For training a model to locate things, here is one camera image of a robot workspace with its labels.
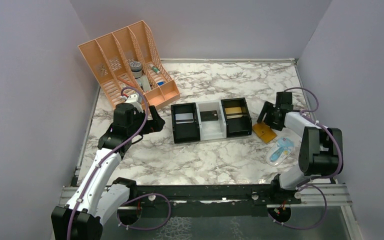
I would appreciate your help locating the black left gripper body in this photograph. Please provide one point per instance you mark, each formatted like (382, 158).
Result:
(149, 121)

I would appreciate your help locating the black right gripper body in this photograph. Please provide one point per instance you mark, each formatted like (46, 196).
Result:
(271, 117)

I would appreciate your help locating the tan leather card holder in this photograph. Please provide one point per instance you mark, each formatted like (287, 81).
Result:
(264, 132)

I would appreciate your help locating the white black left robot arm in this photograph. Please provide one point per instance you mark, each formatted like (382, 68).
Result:
(86, 212)

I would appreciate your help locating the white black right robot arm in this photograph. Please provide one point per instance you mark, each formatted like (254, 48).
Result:
(321, 149)

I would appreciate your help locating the silver credit card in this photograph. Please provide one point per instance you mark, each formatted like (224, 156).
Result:
(184, 116)

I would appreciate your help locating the gold credit card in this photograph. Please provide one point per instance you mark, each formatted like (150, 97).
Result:
(233, 112)

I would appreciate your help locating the black credit card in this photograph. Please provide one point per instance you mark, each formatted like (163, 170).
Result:
(208, 116)

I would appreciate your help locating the black left tray bin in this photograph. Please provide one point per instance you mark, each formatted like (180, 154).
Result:
(185, 131)

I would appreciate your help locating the black tray bin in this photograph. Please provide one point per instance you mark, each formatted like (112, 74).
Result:
(185, 131)
(237, 127)

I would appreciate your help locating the black right tray bin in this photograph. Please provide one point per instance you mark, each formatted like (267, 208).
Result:
(237, 127)

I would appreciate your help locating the clear blue packaged item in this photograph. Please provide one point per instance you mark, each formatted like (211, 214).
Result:
(280, 150)

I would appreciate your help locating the grey round jar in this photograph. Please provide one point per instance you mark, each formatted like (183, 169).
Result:
(136, 68)

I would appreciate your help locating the peach plastic desk organizer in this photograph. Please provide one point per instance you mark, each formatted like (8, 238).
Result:
(128, 58)

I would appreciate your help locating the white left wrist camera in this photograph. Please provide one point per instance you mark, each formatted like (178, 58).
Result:
(135, 100)

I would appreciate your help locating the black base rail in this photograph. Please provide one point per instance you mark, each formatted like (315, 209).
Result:
(197, 201)

